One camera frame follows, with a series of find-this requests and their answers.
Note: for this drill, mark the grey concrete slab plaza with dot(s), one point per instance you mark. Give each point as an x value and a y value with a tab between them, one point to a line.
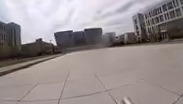
91	66

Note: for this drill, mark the dark glass twin-block building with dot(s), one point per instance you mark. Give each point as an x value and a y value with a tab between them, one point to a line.
77	38

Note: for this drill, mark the low pale building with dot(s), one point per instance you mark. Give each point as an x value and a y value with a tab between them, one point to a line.
126	38

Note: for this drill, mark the low brown building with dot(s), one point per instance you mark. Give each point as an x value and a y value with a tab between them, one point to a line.
37	48

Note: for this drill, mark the raised pale pavement strip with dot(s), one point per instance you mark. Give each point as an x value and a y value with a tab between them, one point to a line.
11	68

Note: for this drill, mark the white office building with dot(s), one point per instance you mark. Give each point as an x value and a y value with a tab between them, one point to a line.
172	14

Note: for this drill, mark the grass strip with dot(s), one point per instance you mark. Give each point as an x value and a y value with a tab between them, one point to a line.
0	64

